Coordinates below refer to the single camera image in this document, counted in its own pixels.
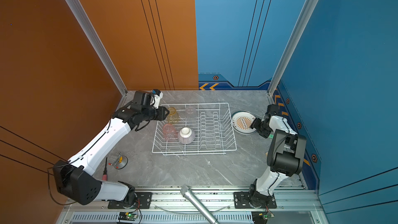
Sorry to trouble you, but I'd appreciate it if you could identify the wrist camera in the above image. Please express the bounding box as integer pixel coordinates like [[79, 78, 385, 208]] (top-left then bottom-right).
[[267, 104, 280, 116], [151, 89, 163, 108]]

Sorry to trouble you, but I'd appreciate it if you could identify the circuit board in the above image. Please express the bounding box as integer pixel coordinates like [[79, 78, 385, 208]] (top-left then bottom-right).
[[117, 212, 140, 224], [251, 212, 275, 224]]

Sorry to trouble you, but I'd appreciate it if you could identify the left circuit board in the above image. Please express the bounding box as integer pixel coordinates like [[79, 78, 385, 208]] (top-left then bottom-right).
[[117, 212, 140, 224]]

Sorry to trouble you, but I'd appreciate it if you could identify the clear plastic cup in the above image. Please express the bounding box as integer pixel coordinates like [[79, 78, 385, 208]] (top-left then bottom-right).
[[185, 105, 197, 118]]

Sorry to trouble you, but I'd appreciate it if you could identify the white wire dish rack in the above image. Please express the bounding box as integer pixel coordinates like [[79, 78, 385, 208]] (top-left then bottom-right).
[[152, 103, 237, 156]]

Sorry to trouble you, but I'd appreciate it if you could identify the right circuit board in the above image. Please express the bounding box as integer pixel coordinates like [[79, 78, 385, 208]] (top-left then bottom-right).
[[251, 212, 275, 224]]

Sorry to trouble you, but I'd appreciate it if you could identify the yellow plastic cup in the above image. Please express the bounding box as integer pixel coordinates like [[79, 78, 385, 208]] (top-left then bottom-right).
[[167, 107, 179, 124]]

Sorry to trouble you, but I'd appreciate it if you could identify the aluminium front rail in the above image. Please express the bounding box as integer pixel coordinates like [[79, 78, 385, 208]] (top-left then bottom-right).
[[57, 187, 328, 224]]

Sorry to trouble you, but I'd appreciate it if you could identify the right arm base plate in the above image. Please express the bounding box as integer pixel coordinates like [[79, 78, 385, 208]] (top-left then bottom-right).
[[233, 191, 277, 209]]

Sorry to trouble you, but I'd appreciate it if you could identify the red handled screwdriver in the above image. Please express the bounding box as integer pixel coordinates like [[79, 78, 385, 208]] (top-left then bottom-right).
[[102, 158, 108, 181]]

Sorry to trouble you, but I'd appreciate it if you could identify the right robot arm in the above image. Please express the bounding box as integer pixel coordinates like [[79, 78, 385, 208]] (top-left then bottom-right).
[[248, 112, 307, 208]]

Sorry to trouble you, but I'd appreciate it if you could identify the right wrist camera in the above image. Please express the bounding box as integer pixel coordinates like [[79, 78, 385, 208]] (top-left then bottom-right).
[[267, 104, 280, 116]]

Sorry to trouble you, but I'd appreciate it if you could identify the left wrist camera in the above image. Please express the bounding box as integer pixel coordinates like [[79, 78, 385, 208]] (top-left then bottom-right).
[[151, 89, 163, 108]]

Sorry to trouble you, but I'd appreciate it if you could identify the pink plastic cup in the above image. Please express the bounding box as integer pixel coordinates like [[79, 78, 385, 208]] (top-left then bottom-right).
[[162, 123, 178, 141]]

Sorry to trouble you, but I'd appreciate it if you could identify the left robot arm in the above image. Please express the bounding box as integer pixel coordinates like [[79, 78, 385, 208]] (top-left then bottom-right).
[[52, 89, 170, 207]]

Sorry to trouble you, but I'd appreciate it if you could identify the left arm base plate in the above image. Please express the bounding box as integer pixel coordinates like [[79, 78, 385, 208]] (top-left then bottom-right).
[[107, 192, 152, 209]]

